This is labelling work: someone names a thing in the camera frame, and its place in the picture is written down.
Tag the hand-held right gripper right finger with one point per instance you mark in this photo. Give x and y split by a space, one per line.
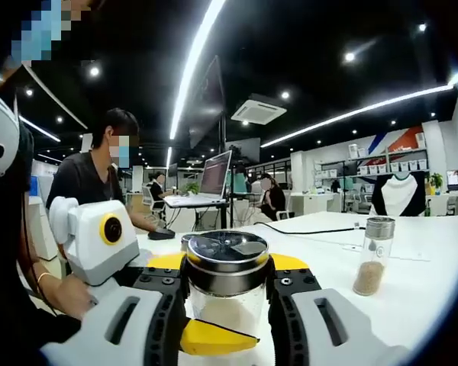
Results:
358 339

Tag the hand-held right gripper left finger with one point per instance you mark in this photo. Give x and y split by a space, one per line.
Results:
91 335

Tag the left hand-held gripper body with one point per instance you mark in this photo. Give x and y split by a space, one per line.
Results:
91 248

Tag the tall seasoning bottle brown contents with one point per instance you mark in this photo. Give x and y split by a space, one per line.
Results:
370 278

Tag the tall seasoning bottle cream contents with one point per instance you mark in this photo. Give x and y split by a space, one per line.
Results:
225 267

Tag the person's left hand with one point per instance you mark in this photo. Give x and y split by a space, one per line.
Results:
74 297

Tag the black computer mouse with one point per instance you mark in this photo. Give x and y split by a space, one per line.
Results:
161 233

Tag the person in dark clothes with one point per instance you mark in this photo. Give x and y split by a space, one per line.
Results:
4 248

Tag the small green plant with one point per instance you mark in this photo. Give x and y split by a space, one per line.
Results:
436 179
192 188

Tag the silver laptop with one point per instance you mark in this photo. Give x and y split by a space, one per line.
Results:
213 171

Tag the white chest-worn device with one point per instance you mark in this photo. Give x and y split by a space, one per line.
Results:
0 133

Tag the black and white shirt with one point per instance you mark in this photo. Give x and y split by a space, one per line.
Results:
398 194

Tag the teal object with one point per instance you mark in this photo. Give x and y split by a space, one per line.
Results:
239 179

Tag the row of white storage bins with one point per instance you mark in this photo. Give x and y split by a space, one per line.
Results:
393 166

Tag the white storage shelf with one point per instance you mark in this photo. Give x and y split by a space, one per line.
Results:
366 160

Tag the black monitor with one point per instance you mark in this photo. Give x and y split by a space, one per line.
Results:
244 149

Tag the hanging black screen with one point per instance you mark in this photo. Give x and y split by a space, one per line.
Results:
208 103

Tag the small open laptop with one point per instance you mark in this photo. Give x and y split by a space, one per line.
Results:
453 179

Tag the curved ceiling light strip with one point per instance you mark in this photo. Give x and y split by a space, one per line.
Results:
358 112
192 65

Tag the ceiling air conditioner vent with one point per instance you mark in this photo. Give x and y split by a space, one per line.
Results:
257 108

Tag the round ceiling spotlights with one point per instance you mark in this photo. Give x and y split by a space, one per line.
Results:
349 56

